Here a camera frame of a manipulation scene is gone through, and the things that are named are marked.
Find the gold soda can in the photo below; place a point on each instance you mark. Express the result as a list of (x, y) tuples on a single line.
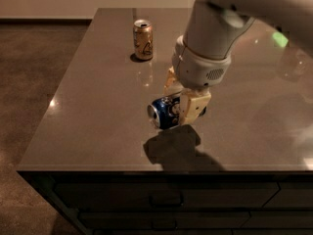
[(143, 39)]

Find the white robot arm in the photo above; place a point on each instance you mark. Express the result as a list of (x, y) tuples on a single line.
[(203, 53)]

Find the dark cabinet with drawers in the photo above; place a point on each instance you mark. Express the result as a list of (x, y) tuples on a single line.
[(164, 203)]

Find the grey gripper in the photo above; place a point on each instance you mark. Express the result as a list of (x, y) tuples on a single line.
[(199, 70)]

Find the blue pepsi can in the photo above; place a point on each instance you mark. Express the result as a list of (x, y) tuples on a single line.
[(164, 112)]

